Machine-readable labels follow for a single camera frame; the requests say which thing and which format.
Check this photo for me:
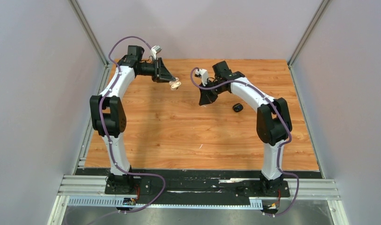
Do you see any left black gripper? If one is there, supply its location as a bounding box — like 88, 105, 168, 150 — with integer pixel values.
137, 58, 175, 83

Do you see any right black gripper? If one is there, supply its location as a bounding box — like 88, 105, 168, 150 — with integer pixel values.
198, 79, 226, 105

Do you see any white earbud charging case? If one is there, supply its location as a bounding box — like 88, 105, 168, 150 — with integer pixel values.
169, 81, 182, 90

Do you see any black earbud charging case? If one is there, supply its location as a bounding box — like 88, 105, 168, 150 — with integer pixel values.
232, 103, 244, 113

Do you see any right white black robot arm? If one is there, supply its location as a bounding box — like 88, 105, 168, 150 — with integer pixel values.
190, 61, 292, 196

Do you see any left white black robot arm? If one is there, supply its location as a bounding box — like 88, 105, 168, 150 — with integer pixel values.
90, 45, 181, 194

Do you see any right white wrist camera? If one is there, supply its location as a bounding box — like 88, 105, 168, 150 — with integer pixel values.
195, 69, 209, 87

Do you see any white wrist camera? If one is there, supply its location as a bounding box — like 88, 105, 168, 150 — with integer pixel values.
150, 45, 162, 60
195, 69, 209, 87

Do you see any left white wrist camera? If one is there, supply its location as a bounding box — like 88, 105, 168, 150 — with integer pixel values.
150, 45, 162, 60

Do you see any left aluminium corner post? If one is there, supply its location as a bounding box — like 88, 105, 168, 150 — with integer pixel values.
68, 0, 109, 67

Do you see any aluminium corner post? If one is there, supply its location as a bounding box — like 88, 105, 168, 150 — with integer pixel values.
287, 0, 332, 68
68, 0, 109, 67

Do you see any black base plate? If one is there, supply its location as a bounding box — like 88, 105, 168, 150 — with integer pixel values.
75, 168, 323, 206

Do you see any slotted cable duct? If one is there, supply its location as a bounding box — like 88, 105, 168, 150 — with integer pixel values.
68, 196, 263, 209

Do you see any aluminium frame rail front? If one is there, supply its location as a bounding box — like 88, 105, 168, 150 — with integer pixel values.
58, 175, 341, 201

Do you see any right aluminium corner post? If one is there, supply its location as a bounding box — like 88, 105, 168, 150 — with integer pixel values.
287, 0, 332, 68

